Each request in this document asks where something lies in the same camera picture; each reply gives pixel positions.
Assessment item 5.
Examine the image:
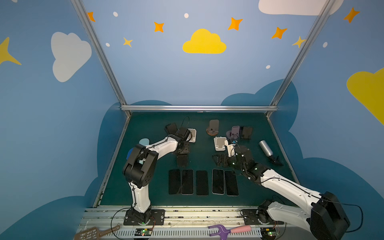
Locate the black folding phone stand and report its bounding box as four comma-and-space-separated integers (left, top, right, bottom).
165, 123, 178, 135

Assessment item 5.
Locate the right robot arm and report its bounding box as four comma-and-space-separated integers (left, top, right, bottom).
213, 145, 351, 240

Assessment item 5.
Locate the brown perforated toy spatula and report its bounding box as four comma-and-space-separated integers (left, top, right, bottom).
74, 225, 120, 240

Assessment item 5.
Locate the purple round phone stand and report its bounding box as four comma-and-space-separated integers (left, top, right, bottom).
226, 126, 240, 141

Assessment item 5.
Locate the round wooden phone stand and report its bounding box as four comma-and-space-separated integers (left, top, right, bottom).
206, 120, 220, 136

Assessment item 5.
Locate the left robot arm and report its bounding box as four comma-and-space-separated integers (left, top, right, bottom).
122, 127, 197, 225

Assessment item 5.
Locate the silver screwdriver tool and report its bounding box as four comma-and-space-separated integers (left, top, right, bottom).
259, 140, 284, 166

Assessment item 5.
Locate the white framed phone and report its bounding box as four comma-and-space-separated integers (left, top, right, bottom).
212, 169, 225, 195

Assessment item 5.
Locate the white phone stand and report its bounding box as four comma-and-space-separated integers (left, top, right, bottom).
187, 129, 197, 143
214, 137, 228, 152

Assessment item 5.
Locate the white phone stand front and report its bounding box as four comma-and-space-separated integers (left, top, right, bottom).
214, 137, 228, 152

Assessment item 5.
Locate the black phone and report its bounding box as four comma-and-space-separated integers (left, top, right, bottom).
169, 169, 181, 195
196, 171, 209, 196
177, 154, 189, 168

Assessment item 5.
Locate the light blue toy shovel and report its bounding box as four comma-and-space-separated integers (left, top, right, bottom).
139, 138, 150, 146

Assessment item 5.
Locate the small black phone stand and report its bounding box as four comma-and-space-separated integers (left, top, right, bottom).
240, 126, 254, 140

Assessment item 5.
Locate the purple phone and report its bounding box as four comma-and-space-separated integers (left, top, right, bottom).
181, 169, 194, 195

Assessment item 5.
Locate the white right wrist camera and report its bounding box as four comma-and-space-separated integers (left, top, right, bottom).
225, 140, 238, 157

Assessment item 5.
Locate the aluminium frame rail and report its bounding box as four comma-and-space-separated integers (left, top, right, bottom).
121, 105, 278, 112

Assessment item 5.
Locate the purple pink toy fork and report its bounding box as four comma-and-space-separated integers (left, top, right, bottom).
208, 225, 252, 240

